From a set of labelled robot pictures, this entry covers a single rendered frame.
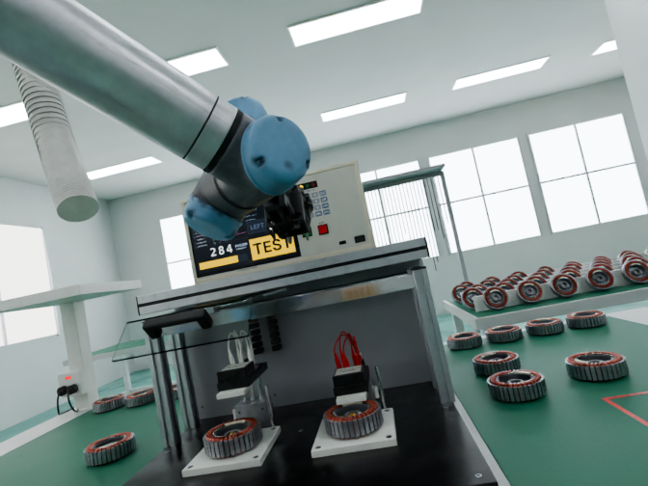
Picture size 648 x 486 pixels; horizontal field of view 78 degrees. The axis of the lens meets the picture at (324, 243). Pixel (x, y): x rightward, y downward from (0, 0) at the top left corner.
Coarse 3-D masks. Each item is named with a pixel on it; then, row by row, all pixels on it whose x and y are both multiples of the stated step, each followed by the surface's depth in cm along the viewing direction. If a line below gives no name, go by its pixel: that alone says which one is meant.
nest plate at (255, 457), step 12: (264, 432) 84; (276, 432) 83; (264, 444) 78; (204, 456) 78; (240, 456) 74; (252, 456) 73; (264, 456) 74; (192, 468) 73; (204, 468) 72; (216, 468) 72; (228, 468) 72; (240, 468) 72
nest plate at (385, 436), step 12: (384, 420) 77; (324, 432) 77; (372, 432) 73; (384, 432) 72; (324, 444) 72; (336, 444) 71; (348, 444) 70; (360, 444) 69; (372, 444) 69; (384, 444) 69; (396, 444) 68; (312, 456) 70
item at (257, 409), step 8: (240, 400) 96; (248, 400) 95; (256, 400) 93; (264, 400) 92; (240, 408) 92; (248, 408) 92; (256, 408) 92; (264, 408) 91; (272, 408) 95; (240, 416) 92; (248, 416) 92; (256, 416) 91; (264, 416) 91; (264, 424) 91
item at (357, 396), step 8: (344, 368) 87; (352, 368) 85; (360, 368) 84; (368, 368) 95; (336, 376) 82; (344, 376) 82; (352, 376) 82; (360, 376) 82; (368, 376) 90; (336, 384) 82; (344, 384) 82; (352, 384) 82; (360, 384) 81; (336, 392) 82; (344, 392) 82; (352, 392) 81; (360, 392) 81; (336, 400) 80; (344, 400) 79; (352, 400) 79; (360, 400) 79
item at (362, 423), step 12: (336, 408) 79; (348, 408) 80; (360, 408) 80; (372, 408) 75; (324, 420) 75; (336, 420) 73; (348, 420) 72; (360, 420) 72; (372, 420) 73; (336, 432) 72; (348, 432) 72; (360, 432) 72
